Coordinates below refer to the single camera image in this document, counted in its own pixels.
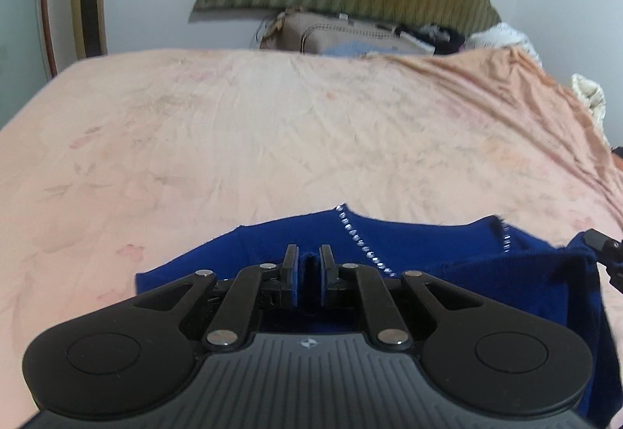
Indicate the cream blanket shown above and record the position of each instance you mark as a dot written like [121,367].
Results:
[590,94]

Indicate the white quilt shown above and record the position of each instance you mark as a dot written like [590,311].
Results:
[504,37]

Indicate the dark clothes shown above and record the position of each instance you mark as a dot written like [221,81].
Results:
[438,36]

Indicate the dark object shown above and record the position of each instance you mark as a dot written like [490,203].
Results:
[617,154]

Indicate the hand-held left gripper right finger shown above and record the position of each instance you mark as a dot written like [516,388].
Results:
[323,280]

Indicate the blue beaded sweater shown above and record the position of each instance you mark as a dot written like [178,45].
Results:
[438,249]

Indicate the pink floral bed sheet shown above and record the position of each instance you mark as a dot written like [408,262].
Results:
[243,142]

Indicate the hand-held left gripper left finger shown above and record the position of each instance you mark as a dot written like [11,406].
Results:
[295,280]

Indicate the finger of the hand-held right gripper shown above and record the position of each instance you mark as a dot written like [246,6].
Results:
[606,246]

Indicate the beige bag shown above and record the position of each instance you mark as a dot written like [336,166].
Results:
[301,32]

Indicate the light blue cloth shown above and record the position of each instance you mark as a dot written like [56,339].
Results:
[350,49]

